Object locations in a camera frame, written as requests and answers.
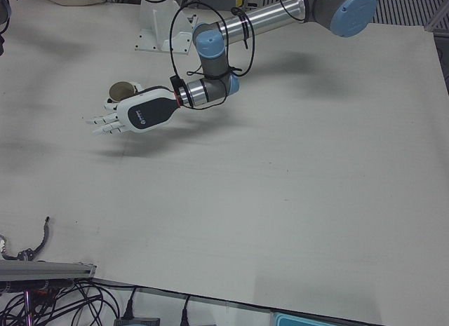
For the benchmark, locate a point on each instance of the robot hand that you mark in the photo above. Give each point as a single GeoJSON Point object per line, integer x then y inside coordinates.
{"type": "Point", "coordinates": [151, 110]}

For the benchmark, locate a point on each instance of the white paper cup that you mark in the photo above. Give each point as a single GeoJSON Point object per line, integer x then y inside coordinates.
{"type": "Point", "coordinates": [121, 91]}

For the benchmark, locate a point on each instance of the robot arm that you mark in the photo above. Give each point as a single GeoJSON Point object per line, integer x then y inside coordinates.
{"type": "Point", "coordinates": [266, 19]}

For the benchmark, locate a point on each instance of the black finned control box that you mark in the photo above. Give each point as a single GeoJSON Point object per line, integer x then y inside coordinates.
{"type": "Point", "coordinates": [137, 322]}

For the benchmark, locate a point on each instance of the light blue plastic bin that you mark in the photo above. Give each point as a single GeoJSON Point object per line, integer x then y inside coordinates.
{"type": "Point", "coordinates": [308, 320]}

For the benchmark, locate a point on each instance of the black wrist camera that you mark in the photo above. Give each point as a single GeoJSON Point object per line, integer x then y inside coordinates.
{"type": "Point", "coordinates": [176, 83]}

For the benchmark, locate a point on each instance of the white pedestal mount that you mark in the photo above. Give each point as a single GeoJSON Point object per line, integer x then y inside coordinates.
{"type": "Point", "coordinates": [158, 31]}

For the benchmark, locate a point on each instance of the aluminium profile post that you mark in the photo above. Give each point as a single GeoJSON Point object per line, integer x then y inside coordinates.
{"type": "Point", "coordinates": [45, 270]}

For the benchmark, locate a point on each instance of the aluminium frame rail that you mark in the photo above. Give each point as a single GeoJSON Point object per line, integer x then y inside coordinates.
{"type": "Point", "coordinates": [436, 21]}

